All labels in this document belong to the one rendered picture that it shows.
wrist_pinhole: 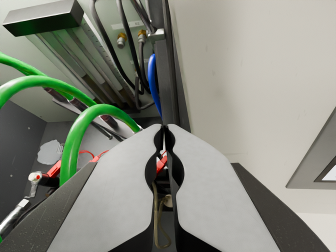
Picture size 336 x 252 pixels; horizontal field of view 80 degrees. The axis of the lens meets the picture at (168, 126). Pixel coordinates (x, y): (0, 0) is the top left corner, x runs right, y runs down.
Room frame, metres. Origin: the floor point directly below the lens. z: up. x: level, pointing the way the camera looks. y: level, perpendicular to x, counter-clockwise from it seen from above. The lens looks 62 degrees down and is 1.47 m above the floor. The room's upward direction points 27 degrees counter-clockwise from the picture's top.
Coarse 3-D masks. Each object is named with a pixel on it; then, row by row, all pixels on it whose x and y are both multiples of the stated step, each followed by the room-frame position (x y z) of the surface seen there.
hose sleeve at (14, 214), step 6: (12, 210) 0.17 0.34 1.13; (18, 210) 0.17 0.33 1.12; (6, 216) 0.16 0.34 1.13; (12, 216) 0.16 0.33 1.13; (18, 216) 0.16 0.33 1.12; (0, 222) 0.15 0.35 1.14; (6, 222) 0.15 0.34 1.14; (12, 222) 0.15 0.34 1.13; (0, 228) 0.14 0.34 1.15; (6, 228) 0.14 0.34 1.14; (0, 234) 0.13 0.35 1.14
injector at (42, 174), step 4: (36, 172) 0.24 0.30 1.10; (40, 172) 0.23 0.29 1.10; (40, 176) 0.23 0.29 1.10; (44, 176) 0.23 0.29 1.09; (48, 176) 0.23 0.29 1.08; (56, 176) 0.24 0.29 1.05; (40, 180) 0.22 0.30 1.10; (44, 180) 0.22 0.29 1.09; (48, 180) 0.22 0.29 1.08; (52, 180) 0.22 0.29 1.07; (56, 180) 0.22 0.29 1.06; (40, 184) 0.22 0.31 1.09; (44, 184) 0.22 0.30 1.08; (48, 184) 0.22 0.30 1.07; (52, 184) 0.22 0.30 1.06; (56, 184) 0.22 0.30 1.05; (52, 188) 0.21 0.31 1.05; (56, 188) 0.21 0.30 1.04; (48, 192) 0.20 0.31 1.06; (52, 192) 0.20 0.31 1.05
